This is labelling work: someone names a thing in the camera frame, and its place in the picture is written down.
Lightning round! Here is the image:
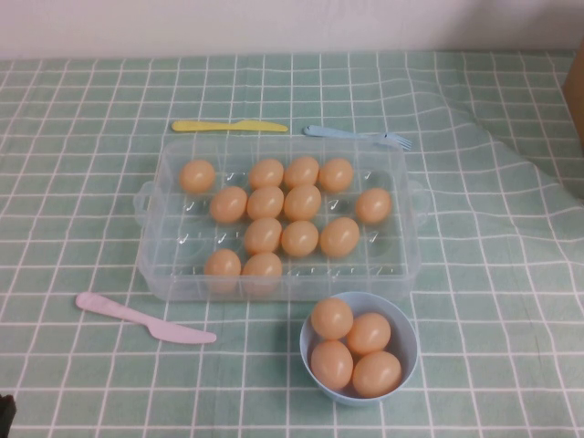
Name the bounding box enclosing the brown cardboard box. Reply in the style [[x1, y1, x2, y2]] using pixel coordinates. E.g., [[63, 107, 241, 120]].
[[561, 38, 584, 150]]

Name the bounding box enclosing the pink plastic knife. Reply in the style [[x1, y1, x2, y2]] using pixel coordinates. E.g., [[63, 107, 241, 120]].
[[75, 291, 218, 345]]

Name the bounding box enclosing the light blue bowl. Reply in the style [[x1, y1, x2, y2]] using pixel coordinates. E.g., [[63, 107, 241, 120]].
[[298, 291, 419, 408]]

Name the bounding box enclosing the light blue plastic fork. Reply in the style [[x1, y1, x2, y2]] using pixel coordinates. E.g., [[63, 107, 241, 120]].
[[302, 124, 413, 151]]

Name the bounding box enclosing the clear plastic egg box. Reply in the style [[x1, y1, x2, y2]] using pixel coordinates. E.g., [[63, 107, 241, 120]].
[[132, 135, 433, 305]]

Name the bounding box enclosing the yellow plastic knife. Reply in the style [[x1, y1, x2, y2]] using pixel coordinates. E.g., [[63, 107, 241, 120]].
[[171, 119, 290, 134]]

